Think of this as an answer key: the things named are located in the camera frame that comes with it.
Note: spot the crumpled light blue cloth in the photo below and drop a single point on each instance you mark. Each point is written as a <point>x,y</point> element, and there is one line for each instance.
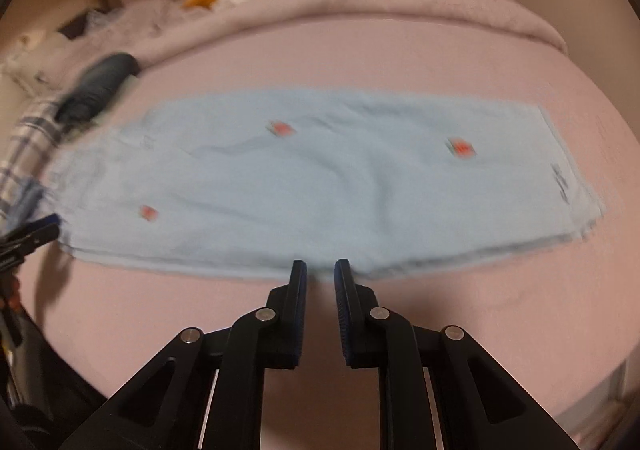
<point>25,200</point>

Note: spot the pink bed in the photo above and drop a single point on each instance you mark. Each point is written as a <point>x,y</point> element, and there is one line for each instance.
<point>150,310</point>

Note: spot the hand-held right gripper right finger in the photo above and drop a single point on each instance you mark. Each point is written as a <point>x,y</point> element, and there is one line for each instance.
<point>342,310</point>

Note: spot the small white plush toy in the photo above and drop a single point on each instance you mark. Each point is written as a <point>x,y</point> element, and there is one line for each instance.
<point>30,59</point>

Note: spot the dark cloth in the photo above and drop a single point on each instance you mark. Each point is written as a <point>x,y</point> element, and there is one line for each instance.
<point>75,25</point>

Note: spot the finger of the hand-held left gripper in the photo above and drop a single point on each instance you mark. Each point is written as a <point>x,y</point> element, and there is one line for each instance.
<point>35,236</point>
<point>10,262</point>

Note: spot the blue checked cloth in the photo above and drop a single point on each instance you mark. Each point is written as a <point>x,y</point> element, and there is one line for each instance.
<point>102,19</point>

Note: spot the lilac duvet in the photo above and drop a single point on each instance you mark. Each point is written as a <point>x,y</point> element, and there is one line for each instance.
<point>350,9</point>

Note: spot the light blue pants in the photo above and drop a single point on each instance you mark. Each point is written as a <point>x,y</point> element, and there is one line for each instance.
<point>325,190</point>

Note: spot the blue plaid cloth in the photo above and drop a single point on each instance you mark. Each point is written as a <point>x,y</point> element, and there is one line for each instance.
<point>25,139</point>

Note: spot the dark blue folded jeans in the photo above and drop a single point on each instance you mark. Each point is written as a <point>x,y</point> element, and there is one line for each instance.
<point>100,79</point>

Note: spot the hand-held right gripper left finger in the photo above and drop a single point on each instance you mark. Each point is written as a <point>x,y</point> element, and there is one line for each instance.
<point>300,310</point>

